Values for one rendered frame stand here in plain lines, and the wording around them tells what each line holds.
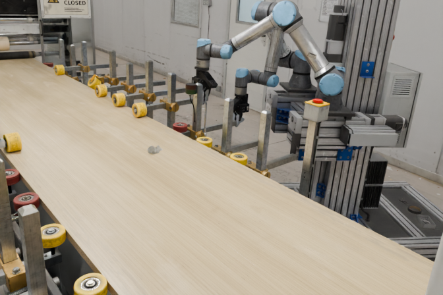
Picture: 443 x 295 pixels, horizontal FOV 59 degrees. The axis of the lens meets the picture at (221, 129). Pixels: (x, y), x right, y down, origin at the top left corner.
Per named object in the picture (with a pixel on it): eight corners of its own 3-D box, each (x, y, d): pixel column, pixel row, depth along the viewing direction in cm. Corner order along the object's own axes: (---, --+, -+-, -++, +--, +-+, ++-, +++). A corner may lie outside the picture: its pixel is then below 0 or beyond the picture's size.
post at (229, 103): (223, 183, 213) (229, 97, 197) (227, 186, 210) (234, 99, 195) (218, 185, 211) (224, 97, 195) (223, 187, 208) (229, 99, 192)
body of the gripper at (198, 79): (201, 85, 229) (202, 65, 225) (211, 89, 223) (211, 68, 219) (190, 87, 224) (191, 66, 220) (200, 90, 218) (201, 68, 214)
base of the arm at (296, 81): (306, 83, 273) (308, 69, 270) (314, 89, 259) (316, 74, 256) (285, 83, 271) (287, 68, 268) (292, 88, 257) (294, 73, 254)
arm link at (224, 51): (235, 43, 217) (215, 41, 220) (229, 45, 207) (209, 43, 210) (234, 57, 220) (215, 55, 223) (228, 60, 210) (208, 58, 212)
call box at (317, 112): (313, 116, 163) (315, 99, 160) (327, 122, 158) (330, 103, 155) (302, 120, 158) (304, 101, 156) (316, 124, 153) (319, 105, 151)
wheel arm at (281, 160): (291, 159, 211) (292, 152, 210) (296, 161, 209) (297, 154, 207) (231, 180, 184) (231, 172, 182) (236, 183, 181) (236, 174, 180)
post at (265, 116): (256, 202, 195) (266, 108, 179) (262, 205, 193) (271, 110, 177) (252, 204, 193) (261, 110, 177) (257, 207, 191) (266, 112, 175)
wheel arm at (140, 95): (182, 91, 277) (182, 86, 275) (185, 92, 274) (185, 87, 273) (117, 101, 245) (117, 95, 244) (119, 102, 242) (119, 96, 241)
